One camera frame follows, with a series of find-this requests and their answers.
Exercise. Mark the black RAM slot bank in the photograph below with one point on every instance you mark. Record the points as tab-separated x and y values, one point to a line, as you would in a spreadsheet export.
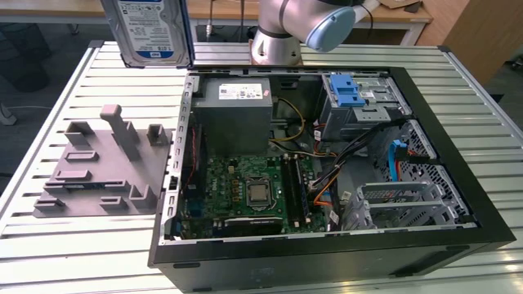
292	190

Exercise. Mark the metal disk bay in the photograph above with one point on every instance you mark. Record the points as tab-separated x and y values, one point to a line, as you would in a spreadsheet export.
402	205

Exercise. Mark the silver CPU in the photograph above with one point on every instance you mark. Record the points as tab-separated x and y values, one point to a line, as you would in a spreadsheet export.
259	193

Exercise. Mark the brown cardboard piece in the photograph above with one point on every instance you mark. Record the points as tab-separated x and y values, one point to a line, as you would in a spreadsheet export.
398	4

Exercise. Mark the black open PC case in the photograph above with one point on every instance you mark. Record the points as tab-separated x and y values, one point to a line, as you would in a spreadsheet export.
286	269

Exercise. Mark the hard disk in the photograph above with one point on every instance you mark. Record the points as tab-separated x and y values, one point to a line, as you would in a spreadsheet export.
151	30

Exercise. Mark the grey stand foot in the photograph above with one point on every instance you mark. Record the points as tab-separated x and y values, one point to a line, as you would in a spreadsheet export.
7	118

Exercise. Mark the black round bin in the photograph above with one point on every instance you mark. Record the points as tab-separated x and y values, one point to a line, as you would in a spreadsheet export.
24	55

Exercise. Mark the blue plastic drive latch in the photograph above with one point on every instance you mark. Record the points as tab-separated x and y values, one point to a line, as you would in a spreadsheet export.
344	92

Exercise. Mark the green motherboard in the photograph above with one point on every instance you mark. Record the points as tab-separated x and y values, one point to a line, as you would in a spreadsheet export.
244	167

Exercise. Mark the black graphics card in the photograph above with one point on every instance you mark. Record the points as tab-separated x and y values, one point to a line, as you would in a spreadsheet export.
253	225

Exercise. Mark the grey power supply unit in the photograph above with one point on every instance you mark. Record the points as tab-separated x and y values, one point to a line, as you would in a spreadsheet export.
232	131

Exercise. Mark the metal optical drive cage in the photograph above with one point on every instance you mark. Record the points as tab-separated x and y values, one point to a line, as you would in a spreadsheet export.
367	114

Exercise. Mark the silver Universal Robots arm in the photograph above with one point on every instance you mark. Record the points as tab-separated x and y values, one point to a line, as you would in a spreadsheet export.
273	49

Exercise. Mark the wooden desk with white frame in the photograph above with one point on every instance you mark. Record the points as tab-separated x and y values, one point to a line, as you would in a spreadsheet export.
48	9

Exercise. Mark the grey parts rack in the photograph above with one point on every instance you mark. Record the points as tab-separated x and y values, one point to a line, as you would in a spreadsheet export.
101	174

